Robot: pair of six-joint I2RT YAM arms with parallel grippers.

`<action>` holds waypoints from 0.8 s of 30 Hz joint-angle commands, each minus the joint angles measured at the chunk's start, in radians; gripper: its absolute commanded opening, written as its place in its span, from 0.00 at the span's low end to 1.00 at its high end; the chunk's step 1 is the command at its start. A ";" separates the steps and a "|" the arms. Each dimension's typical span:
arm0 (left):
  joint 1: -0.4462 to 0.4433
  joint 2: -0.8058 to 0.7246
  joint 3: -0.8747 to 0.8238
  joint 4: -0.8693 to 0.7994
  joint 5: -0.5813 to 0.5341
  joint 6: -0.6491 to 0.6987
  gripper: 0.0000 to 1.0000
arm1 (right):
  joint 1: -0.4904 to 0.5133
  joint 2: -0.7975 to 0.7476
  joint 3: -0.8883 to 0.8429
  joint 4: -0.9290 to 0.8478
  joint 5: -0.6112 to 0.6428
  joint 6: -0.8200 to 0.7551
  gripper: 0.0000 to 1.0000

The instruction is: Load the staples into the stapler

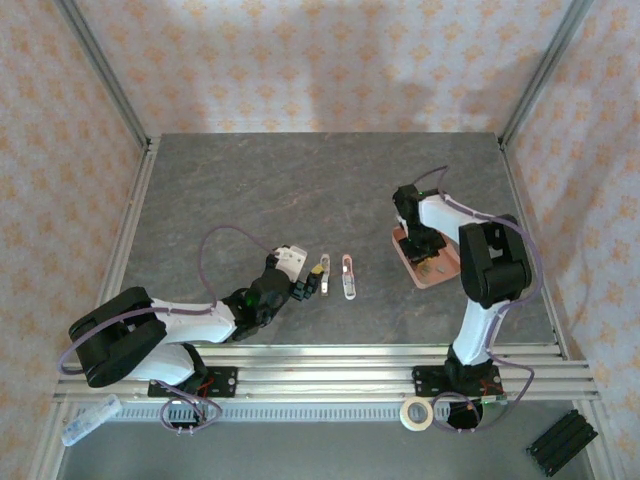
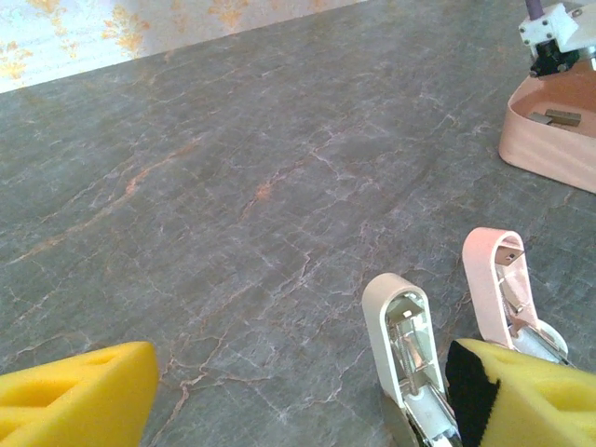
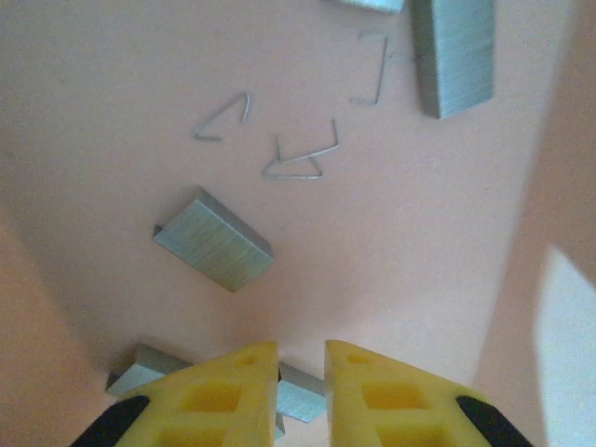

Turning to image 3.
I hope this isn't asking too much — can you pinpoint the loose single staple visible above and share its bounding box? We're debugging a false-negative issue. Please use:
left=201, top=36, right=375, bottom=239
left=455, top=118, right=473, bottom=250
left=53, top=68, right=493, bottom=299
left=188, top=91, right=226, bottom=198
left=263, top=137, right=325, bottom=181
left=278, top=119, right=340, bottom=165
left=349, top=31, right=390, bottom=106
left=191, top=91, right=253, bottom=142

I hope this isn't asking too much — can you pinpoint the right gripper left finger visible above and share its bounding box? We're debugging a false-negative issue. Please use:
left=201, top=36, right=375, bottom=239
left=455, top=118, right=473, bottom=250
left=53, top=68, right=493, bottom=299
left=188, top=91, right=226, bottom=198
left=78, top=340, right=280, bottom=447

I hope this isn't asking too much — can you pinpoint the grey staple strip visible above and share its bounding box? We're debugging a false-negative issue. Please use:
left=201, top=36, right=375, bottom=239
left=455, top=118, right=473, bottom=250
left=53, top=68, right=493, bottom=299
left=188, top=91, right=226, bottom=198
left=152, top=184, right=276, bottom=294
left=409, top=0, right=495, bottom=121
left=332, top=0, right=405, bottom=16
left=272, top=362, right=328, bottom=441
left=104, top=343, right=193, bottom=398

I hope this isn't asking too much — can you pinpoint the pink plastic tray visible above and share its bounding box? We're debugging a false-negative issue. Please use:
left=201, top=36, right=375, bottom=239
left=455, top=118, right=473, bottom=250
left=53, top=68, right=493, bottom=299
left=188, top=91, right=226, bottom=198
left=0, top=0, right=596, bottom=447

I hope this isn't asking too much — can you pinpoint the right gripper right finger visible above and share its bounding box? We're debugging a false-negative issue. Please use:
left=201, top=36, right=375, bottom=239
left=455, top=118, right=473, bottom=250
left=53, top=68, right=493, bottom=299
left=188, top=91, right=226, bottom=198
left=324, top=339, right=527, bottom=447

